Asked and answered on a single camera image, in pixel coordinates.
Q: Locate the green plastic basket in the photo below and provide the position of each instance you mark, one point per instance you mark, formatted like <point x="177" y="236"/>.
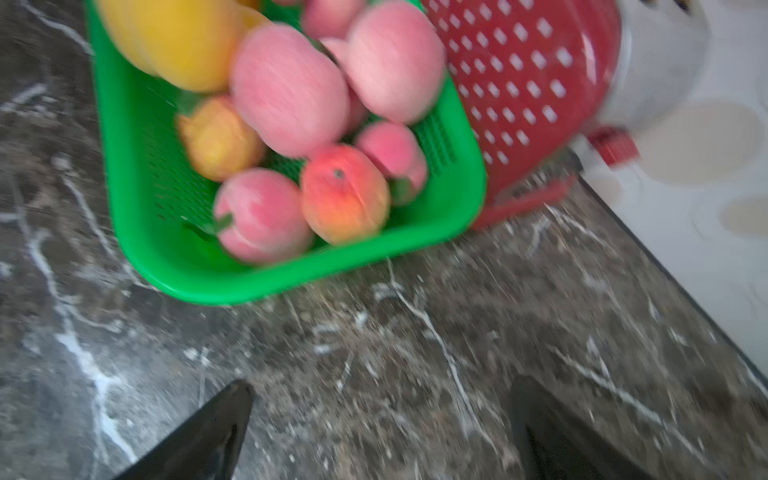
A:
<point x="161" y="209"/>

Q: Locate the pink peach cluster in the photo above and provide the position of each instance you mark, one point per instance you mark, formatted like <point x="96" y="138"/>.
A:
<point x="394" y="149"/>
<point x="395" y="61"/>

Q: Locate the red orange peach with leaf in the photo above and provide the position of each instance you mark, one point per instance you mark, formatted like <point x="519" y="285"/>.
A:
<point x="345" y="198"/>

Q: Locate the red polka dot toaster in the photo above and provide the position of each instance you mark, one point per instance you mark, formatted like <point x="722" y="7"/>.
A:
<point x="556" y="80"/>

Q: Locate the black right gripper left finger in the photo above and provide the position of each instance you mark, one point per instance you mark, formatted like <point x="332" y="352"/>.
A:
<point x="207" y="445"/>

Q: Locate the orange pink peach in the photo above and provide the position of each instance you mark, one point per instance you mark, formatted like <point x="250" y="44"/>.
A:
<point x="218" y="142"/>

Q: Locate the pink peach front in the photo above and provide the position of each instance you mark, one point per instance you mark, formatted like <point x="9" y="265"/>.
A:
<point x="330" y="18"/>

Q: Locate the yellow peach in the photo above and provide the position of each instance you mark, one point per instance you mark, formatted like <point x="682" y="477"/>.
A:
<point x="190" y="44"/>

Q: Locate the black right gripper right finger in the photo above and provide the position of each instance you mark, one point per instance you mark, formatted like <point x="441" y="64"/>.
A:
<point x="553" y="443"/>

